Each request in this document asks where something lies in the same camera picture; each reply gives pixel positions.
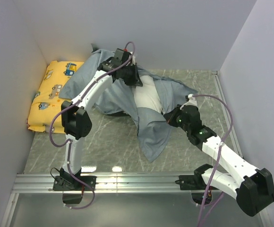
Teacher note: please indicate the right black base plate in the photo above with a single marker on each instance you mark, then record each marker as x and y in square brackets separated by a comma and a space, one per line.
[190, 182]

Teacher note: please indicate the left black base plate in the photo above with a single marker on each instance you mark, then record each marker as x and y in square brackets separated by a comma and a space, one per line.
[61, 184]

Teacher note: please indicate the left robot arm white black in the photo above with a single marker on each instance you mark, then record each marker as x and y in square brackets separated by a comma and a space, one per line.
[74, 114]

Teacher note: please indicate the yellow cartoon car pillow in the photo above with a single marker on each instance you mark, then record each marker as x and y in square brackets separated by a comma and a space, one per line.
[47, 103]

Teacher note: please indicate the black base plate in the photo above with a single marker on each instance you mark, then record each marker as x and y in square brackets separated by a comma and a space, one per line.
[190, 182]
[61, 184]

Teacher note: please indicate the left black controller box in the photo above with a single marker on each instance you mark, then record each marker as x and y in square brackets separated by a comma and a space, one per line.
[71, 198]

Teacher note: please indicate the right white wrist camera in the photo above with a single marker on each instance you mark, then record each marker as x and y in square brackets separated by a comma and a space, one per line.
[190, 100]

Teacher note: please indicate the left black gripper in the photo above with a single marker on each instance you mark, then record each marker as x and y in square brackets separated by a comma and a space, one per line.
[134, 80]

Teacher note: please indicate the black controller box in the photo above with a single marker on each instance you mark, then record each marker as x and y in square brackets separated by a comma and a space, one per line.
[202, 197]
[71, 198]

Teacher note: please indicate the right black controller box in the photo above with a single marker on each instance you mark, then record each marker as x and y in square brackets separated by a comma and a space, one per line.
[202, 197]

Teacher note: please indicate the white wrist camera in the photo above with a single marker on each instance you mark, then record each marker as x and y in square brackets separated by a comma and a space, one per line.
[133, 59]
[190, 100]

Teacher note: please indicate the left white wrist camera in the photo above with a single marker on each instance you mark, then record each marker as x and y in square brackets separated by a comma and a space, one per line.
[133, 59]

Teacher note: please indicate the blue-grey pillowcase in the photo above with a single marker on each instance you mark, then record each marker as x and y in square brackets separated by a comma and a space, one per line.
[153, 132]

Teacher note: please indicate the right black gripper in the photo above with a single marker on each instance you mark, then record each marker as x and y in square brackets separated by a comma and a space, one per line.
[170, 117]

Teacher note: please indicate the white pillow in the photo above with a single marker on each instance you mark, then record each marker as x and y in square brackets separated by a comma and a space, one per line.
[146, 96]

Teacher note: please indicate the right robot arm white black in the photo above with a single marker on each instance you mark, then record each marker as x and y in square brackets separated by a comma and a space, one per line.
[252, 188]

